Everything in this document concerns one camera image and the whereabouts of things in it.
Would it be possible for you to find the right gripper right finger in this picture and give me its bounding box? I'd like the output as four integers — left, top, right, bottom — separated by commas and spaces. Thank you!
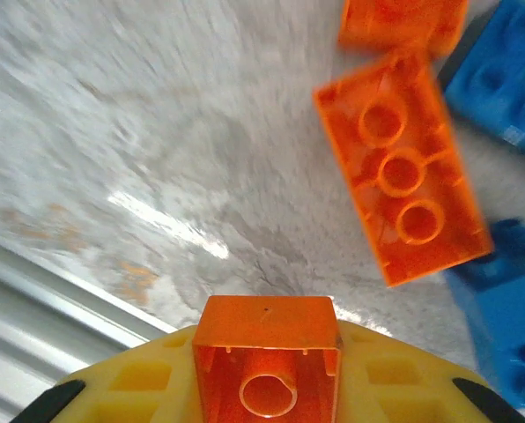
332, 320, 525, 423

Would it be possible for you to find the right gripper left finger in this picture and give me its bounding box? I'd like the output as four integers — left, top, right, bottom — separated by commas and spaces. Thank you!
19, 324, 203, 423

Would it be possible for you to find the orange lego brick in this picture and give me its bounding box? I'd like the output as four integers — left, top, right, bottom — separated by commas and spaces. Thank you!
336, 0, 471, 58
312, 47, 496, 288
191, 294, 344, 423

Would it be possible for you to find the blue lego brick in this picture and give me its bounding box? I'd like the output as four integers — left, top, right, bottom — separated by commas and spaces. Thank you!
445, 219, 525, 413
442, 0, 525, 156

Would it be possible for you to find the wide aluminium base rail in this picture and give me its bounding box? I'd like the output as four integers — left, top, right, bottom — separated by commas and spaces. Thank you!
0, 237, 178, 423

